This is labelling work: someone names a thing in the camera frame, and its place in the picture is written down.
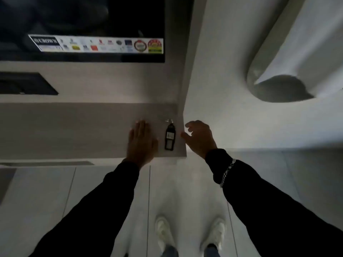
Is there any black rectangular panel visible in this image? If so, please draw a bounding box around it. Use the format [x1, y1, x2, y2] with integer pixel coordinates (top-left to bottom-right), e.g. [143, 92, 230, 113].
[0, 72, 59, 96]

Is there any person's left leg in jeans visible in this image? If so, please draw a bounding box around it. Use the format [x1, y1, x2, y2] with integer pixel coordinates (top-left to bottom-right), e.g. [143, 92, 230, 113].
[161, 245, 179, 257]

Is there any person's right hand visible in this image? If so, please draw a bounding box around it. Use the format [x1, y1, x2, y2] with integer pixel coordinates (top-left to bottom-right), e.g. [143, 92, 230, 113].
[180, 120, 218, 160]

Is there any white sticker strip with logos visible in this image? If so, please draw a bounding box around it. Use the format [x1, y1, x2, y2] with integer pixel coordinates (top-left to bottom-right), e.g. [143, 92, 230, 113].
[28, 34, 164, 54]

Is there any person's right forearm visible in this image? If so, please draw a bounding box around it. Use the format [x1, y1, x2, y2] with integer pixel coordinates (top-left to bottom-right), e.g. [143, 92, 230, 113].
[205, 148, 343, 257]

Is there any person's right white shoe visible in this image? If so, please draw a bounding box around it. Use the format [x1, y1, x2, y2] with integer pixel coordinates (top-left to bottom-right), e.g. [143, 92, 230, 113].
[200, 218, 227, 252]

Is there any person's leg in jeans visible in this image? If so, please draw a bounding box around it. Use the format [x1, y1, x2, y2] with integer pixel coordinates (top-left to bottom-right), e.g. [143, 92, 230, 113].
[161, 245, 179, 257]
[204, 245, 222, 257]

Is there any person's left forearm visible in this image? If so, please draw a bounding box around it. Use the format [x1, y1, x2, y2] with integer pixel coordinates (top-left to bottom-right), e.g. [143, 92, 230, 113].
[28, 158, 140, 257]

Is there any white rounded fixture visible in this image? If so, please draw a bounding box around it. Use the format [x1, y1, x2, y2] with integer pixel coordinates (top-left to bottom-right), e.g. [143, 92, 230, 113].
[246, 0, 343, 103]

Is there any person's left hand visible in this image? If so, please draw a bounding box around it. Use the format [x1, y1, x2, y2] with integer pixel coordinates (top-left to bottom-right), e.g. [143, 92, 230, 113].
[125, 119, 159, 169]

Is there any person's white shoe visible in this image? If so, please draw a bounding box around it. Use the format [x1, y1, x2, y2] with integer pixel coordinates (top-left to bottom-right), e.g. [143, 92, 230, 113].
[155, 216, 176, 252]
[200, 218, 227, 252]

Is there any person's left white shoe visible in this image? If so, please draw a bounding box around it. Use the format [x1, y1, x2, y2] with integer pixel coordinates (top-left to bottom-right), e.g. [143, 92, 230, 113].
[155, 216, 176, 252]

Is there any silver chain bracelet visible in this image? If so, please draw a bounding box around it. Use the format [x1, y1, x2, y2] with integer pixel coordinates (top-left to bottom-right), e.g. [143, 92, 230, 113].
[219, 158, 237, 188]

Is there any black key fob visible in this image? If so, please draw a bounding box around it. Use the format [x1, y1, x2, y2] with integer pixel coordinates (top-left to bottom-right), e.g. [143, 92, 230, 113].
[164, 123, 176, 152]

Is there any black flat television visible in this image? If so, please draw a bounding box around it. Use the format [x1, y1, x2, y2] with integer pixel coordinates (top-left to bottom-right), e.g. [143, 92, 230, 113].
[0, 0, 165, 63]

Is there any person's right leg in jeans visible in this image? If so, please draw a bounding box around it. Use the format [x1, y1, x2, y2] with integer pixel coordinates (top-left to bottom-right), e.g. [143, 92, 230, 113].
[204, 245, 222, 257]

